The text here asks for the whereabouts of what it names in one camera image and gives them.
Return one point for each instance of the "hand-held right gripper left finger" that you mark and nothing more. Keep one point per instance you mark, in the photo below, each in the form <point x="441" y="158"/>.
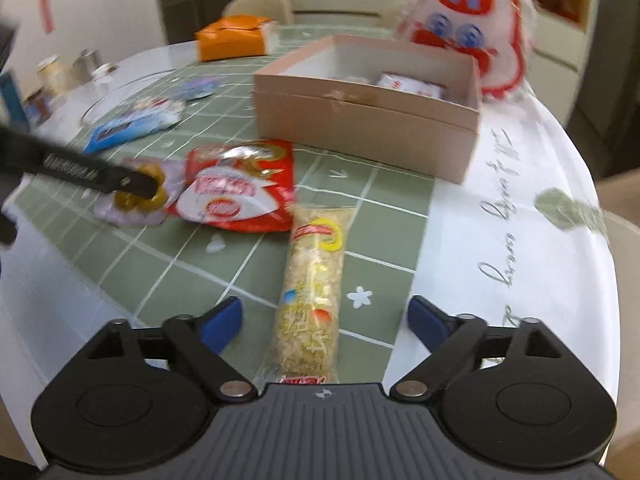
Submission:
<point x="220" y="322"/>

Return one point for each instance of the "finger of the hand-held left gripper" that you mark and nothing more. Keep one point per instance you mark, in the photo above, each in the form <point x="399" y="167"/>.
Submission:
<point x="130" y="182"/>

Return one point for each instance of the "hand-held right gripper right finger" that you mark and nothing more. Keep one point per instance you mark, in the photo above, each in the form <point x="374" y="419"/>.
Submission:
<point x="430" y="321"/>

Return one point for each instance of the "clear packet of yellow candies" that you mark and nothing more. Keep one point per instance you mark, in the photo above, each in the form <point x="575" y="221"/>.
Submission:
<point x="125" y="210"/>

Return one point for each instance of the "blue snack packet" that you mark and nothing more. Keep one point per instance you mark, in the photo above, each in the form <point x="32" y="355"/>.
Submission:
<point x="130" y="130"/>

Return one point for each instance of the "long rice cracker packet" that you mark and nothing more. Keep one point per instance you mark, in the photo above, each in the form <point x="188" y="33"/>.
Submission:
<point x="312" y="290"/>

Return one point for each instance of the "small purple snack packet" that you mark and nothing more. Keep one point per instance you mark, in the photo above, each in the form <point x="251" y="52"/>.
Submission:
<point x="199" y="87"/>

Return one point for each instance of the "pink cardboard box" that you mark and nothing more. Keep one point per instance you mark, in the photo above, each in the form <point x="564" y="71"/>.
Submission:
<point x="380" y="120"/>

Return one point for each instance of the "white red snack packet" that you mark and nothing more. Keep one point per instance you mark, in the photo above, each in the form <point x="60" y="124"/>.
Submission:
<point x="410" y="85"/>

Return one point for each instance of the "dark jar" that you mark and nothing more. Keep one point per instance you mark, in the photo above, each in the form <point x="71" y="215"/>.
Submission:
<point x="36" y="106"/>

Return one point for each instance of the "tall lidded jar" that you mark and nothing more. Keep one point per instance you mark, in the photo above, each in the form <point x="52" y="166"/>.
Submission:
<point x="51" y="75"/>

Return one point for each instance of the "crumpled white tissue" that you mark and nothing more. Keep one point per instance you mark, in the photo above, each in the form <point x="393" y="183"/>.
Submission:
<point x="106" y="70"/>

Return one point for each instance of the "orange paper box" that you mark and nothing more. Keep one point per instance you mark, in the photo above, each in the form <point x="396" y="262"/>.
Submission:
<point x="230" y="40"/>

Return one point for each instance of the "beige dining chair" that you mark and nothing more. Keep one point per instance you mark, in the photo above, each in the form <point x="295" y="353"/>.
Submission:
<point x="257" y="9"/>
<point x="622" y="310"/>

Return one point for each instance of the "rabbit-shaped clear bag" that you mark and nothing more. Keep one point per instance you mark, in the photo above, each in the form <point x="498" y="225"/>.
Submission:
<point x="470" y="20"/>

